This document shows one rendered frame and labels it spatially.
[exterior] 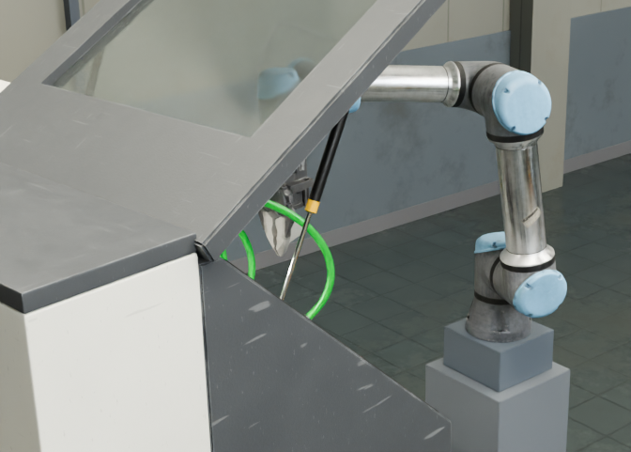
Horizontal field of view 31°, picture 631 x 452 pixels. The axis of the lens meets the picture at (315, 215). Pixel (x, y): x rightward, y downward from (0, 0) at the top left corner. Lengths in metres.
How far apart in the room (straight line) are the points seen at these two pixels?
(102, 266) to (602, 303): 3.75
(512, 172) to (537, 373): 0.56
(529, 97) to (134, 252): 1.02
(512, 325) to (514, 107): 0.57
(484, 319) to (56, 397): 1.32
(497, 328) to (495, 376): 0.11
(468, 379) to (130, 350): 1.25
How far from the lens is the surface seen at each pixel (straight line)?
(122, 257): 1.52
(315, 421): 1.89
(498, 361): 2.59
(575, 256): 5.56
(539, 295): 2.45
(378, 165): 5.70
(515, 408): 2.64
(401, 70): 2.36
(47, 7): 4.60
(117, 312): 1.54
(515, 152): 2.34
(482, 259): 2.58
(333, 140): 1.78
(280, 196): 2.18
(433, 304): 4.98
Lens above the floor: 2.05
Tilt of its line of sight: 20 degrees down
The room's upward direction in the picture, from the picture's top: 2 degrees counter-clockwise
